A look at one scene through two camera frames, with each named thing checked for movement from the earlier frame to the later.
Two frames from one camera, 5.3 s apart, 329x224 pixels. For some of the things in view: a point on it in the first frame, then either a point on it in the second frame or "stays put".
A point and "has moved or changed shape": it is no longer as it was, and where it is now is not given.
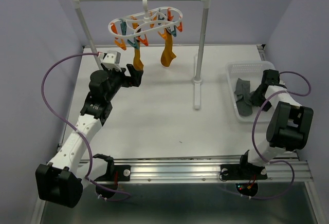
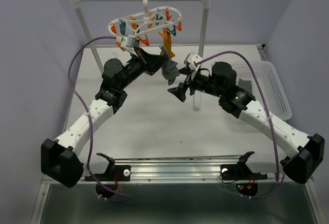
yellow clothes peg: (164, 35) stays put
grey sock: (244, 108) has moved or changed shape
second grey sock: (242, 87) stays put
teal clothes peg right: (174, 32) stays put
